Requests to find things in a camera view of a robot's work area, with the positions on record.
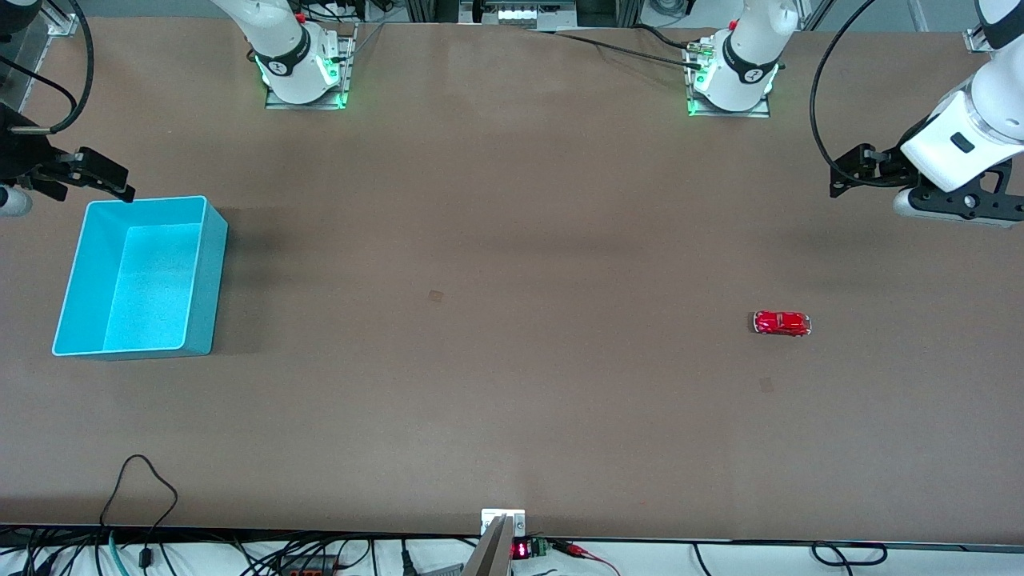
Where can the green terminal block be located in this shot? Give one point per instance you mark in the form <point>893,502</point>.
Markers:
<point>538,547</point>

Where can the grey metal camera beam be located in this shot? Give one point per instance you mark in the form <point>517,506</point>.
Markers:
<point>490,556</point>

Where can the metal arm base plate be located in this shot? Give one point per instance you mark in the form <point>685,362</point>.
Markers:
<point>348,72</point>
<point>756,113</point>

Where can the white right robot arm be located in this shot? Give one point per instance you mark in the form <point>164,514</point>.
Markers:
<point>288,64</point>

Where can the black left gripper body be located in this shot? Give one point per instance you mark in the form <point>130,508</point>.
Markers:
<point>878,166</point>

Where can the red beetle toy car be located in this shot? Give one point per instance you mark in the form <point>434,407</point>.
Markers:
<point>782,322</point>

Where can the aluminium frame with lit device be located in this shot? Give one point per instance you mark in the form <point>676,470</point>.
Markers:
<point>520,14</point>

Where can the metal table corner bracket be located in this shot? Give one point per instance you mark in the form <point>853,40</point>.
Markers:
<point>60,24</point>
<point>976,42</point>

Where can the red LED display module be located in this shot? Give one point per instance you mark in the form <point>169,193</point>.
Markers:
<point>521,550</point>

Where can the blue plastic box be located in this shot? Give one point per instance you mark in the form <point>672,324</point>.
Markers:
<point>152,280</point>

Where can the white mounting plate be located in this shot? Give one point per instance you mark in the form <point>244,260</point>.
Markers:
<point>517,520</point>

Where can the red and black clip leads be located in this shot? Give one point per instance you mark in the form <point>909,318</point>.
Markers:
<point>572,550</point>

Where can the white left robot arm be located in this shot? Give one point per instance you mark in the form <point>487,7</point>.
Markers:
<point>744,72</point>

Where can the orange power strip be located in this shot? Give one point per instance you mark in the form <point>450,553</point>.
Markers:
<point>308,568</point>

